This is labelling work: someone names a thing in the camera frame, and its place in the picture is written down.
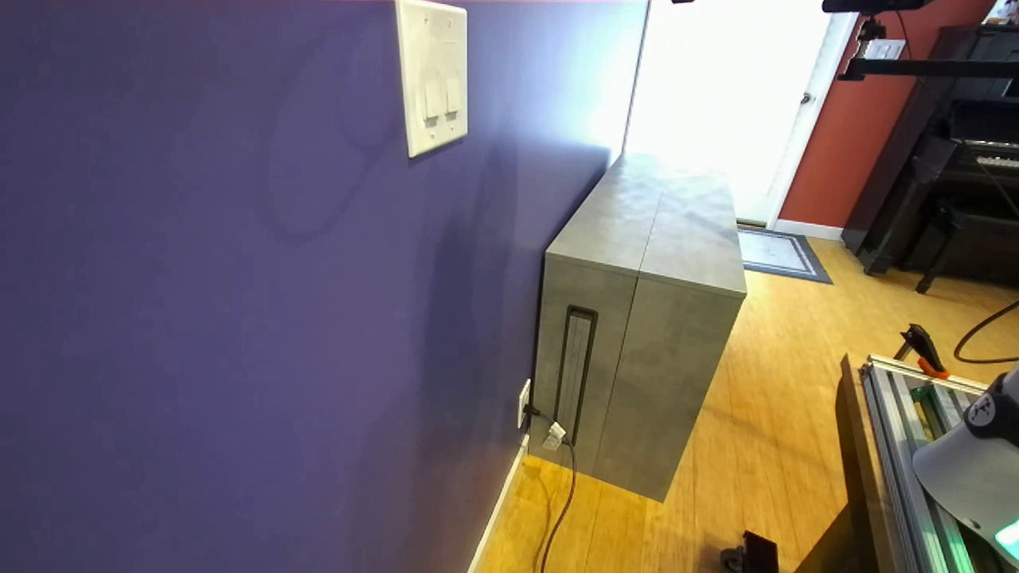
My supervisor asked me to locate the white door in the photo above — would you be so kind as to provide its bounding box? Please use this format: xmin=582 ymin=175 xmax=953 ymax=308
xmin=623 ymin=0 xmax=860 ymax=228

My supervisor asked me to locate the white baseboard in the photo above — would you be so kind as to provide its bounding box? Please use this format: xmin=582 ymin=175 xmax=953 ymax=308
xmin=467 ymin=426 xmax=537 ymax=573

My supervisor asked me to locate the orange black clamp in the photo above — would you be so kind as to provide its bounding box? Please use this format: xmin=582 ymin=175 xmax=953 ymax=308
xmin=891 ymin=320 xmax=953 ymax=383

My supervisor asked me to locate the gray cabinet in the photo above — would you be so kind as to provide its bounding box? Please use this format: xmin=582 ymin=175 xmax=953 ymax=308
xmin=527 ymin=151 xmax=752 ymax=505

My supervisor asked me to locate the black looped floor cable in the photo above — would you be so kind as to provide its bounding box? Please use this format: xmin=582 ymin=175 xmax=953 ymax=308
xmin=951 ymin=297 xmax=1019 ymax=366

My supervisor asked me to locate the gray door mat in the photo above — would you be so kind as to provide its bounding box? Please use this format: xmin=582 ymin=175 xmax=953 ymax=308
xmin=736 ymin=223 xmax=834 ymax=285

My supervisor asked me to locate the small black floor object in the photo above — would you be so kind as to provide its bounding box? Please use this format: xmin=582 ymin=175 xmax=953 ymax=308
xmin=717 ymin=528 xmax=784 ymax=573

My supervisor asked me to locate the white light switch plate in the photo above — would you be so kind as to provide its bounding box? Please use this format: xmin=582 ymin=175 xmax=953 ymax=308
xmin=392 ymin=0 xmax=471 ymax=161

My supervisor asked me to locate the white rocker light switch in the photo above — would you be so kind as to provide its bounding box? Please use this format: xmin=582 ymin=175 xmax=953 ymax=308
xmin=416 ymin=9 xmax=445 ymax=133
xmin=439 ymin=9 xmax=468 ymax=124

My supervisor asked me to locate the green-lit equipment case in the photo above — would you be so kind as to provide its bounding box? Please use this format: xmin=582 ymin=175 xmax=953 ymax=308
xmin=834 ymin=350 xmax=1019 ymax=573

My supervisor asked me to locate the black power cable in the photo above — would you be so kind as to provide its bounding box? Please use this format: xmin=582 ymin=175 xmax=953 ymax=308
xmin=537 ymin=405 xmax=582 ymax=573

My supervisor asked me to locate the black piano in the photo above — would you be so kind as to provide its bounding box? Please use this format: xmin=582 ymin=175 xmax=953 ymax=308
xmin=843 ymin=23 xmax=1019 ymax=297

